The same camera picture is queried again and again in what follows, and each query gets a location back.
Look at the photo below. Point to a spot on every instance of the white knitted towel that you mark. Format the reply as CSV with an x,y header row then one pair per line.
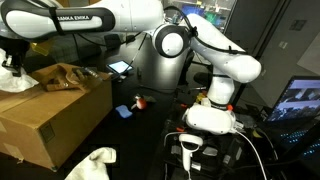
x,y
93,165

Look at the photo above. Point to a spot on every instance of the yellow wrist camera mount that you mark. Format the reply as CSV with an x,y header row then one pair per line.
x,y
40,48

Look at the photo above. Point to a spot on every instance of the brown plush animal toy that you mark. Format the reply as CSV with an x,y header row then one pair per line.
x,y
56,80

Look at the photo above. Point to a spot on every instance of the blue cloth pad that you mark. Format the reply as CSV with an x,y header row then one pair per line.
x,y
124,111

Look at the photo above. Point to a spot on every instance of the blue lit background monitor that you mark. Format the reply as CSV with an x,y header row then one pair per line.
x,y
195,10

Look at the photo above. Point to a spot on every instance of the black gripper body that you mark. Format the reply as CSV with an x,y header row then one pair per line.
x,y
15,50

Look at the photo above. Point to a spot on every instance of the black equipment tray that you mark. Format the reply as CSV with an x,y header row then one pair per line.
x,y
216,156

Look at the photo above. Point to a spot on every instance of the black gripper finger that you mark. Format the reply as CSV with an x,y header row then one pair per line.
x,y
16,70
8,65

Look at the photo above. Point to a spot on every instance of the small tablet lit screen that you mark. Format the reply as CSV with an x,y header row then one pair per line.
x,y
120,66

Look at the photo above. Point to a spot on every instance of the small yellow object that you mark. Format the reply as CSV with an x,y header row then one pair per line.
x,y
200,97

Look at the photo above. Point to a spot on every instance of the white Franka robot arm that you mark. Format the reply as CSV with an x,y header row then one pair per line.
x,y
216,50

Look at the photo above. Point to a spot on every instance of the orange plush toy with tag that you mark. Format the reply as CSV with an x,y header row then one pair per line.
x,y
141,103

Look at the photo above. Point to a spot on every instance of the white plastic bag red print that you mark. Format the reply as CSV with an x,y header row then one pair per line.
x,y
18,83

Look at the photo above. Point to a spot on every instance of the large cardboard box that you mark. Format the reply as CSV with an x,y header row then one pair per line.
x,y
73,126

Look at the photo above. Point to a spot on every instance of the white barcode scanner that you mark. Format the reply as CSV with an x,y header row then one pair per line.
x,y
187,150

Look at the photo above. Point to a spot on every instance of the white VR headset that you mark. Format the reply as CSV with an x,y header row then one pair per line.
x,y
208,118

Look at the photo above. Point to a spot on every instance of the open laptop lit screen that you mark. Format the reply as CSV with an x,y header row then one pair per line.
x,y
298,100

